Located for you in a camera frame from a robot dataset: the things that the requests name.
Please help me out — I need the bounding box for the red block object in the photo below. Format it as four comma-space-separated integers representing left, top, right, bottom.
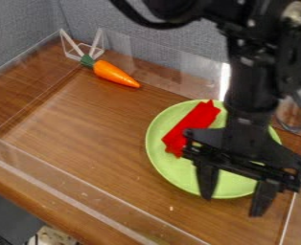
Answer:
161, 100, 220, 158

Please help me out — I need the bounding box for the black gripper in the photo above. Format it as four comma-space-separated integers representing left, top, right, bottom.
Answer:
183, 110, 301, 217

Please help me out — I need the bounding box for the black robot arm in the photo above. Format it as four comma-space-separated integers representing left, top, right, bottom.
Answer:
108, 0, 301, 217

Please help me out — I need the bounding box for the green round plate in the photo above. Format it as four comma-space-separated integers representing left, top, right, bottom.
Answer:
144, 99, 284, 200

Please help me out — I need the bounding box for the clear acrylic enclosure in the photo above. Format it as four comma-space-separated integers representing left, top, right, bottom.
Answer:
0, 32, 301, 245

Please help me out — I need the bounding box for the black cable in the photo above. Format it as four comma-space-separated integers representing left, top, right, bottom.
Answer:
275, 92, 301, 135

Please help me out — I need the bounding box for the orange toy carrot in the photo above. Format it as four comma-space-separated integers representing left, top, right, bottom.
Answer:
80, 55, 140, 88

